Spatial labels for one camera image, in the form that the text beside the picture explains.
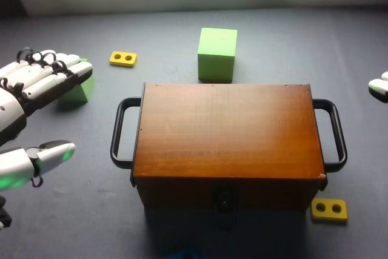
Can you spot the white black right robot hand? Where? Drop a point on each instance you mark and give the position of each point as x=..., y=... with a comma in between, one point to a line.
x=379, y=86

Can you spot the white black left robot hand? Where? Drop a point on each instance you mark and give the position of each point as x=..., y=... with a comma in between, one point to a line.
x=36, y=74

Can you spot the green wedge block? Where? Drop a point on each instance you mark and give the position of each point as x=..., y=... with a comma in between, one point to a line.
x=79, y=92

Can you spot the yellow two-hole block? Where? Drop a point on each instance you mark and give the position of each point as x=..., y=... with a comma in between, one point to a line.
x=122, y=59
x=329, y=209

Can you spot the grey table cloth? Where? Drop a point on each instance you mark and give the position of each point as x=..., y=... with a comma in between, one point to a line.
x=91, y=210

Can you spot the large green cube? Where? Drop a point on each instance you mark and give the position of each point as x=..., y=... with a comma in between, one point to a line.
x=216, y=55

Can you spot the blue object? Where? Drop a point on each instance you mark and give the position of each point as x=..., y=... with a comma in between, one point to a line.
x=181, y=254

